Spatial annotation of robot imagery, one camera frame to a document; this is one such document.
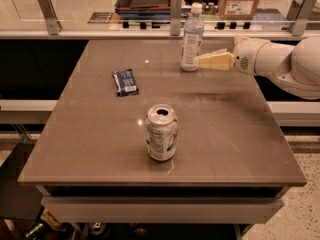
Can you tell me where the blue snack packet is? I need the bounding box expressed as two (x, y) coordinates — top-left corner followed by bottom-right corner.
(112, 69), (139, 97)

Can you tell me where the white table drawer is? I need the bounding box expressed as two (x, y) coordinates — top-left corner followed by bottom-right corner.
(42, 197), (283, 224)

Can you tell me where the left metal glass bracket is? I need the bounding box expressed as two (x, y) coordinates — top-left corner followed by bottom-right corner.
(37, 0), (62, 35)

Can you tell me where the cardboard box with label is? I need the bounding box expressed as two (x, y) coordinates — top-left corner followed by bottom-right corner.
(218, 0), (259, 20)

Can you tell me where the blue plastic water bottle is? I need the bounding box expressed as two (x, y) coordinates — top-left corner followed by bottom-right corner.
(181, 2), (204, 72)

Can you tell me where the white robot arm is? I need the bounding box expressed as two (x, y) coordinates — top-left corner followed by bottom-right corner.
(193, 36), (320, 100)

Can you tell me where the right metal glass bracket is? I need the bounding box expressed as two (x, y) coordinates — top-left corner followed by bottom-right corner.
(290, 0), (317, 36)

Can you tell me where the metal glass bracket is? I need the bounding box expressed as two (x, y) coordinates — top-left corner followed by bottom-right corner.
(37, 0), (62, 35)
(170, 0), (182, 36)
(290, 0), (317, 36)

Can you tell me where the green bottle under table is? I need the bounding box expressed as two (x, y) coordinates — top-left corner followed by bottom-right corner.
(24, 222), (47, 240)

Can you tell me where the middle metal glass bracket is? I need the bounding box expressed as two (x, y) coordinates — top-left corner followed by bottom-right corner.
(170, 0), (182, 36)

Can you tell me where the white green 7up can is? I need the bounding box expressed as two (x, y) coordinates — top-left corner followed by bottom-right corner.
(145, 104), (178, 161)

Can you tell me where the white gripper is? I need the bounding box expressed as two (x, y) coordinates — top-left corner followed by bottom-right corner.
(193, 36), (269, 76)

